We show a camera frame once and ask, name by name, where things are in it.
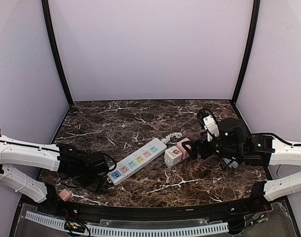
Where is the right black frame post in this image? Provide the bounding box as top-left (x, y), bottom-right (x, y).
top-left (231, 0), bottom-right (261, 105)

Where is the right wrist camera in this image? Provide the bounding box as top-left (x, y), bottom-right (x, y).
top-left (197, 108), bottom-right (220, 142)

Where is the white cube socket adapter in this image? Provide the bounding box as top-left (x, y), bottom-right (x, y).
top-left (164, 146), bottom-right (183, 168)

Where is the white multicolour power strip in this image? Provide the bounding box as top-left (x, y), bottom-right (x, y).
top-left (106, 131), bottom-right (183, 187)

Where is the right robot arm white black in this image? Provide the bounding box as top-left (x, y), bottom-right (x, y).
top-left (182, 116), bottom-right (301, 201)

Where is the pink plug adapter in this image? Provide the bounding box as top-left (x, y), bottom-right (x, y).
top-left (58, 189), bottom-right (72, 202)

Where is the left black frame post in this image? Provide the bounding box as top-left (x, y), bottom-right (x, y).
top-left (41, 0), bottom-right (74, 107)

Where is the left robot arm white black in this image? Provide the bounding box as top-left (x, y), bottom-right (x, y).
top-left (0, 131), bottom-right (116, 203)

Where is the grey power cable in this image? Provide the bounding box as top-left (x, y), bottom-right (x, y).
top-left (219, 157), bottom-right (240, 171)

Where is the small circuit board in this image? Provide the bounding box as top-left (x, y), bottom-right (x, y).
top-left (64, 220), bottom-right (86, 233)

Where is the black front rail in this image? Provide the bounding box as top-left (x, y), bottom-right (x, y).
top-left (58, 198), bottom-right (272, 222)

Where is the black frame post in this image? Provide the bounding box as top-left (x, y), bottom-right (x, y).
top-left (41, 0), bottom-right (74, 107)
top-left (231, 0), bottom-right (261, 105)

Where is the pink cube socket adapter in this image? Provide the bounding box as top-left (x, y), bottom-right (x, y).
top-left (177, 138), bottom-right (193, 159)

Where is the slotted grey cable duct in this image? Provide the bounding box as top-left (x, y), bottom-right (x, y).
top-left (25, 211), bottom-right (229, 237)

